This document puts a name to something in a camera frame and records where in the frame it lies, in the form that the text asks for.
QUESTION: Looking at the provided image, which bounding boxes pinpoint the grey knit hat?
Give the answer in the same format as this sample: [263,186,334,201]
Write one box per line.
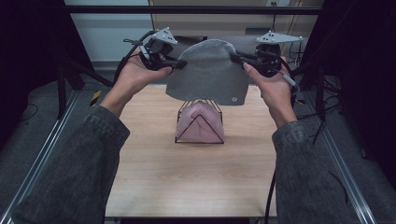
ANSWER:
[165,38,250,106]

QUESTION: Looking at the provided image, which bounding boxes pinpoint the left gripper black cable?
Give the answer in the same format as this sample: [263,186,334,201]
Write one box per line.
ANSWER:
[113,30,157,86]

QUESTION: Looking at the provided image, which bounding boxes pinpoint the pink knit hat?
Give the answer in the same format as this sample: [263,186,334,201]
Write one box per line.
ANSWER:
[176,102,225,144]

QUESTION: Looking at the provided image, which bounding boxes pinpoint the person's left hand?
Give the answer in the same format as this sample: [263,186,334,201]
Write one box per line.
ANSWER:
[115,50,174,95]

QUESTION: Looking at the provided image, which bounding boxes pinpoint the black metal stand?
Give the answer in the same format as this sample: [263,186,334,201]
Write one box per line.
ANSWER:
[56,55,114,119]

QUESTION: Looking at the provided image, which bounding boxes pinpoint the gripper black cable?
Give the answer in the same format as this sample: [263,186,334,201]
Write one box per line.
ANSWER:
[278,57,302,108]
[113,30,157,86]

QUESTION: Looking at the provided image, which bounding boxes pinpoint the aluminium frame rail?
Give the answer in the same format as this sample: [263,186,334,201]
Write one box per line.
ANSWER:
[302,92,378,224]
[0,90,79,224]

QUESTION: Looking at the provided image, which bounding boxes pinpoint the yellow and black tape strip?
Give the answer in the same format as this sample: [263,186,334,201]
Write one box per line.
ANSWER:
[89,90,103,107]

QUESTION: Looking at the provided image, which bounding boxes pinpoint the black wire rack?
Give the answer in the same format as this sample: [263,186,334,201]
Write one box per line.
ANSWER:
[174,98,225,146]

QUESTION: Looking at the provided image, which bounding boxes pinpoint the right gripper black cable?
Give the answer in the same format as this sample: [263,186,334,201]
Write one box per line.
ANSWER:
[278,57,302,108]

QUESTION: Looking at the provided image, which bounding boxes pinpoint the person's right hand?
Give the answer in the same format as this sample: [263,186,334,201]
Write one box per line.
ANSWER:
[242,55,299,112]

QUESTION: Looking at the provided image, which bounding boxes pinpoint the black floor cables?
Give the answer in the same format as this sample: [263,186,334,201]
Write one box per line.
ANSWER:
[295,76,342,146]

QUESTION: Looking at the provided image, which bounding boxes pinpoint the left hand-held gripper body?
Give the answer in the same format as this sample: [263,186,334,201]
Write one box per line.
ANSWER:
[138,27,179,71]

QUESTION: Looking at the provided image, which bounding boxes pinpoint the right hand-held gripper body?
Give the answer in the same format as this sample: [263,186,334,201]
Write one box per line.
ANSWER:
[255,31,304,78]

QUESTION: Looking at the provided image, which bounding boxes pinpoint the black crossbar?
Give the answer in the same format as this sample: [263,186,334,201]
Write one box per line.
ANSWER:
[64,5,325,15]

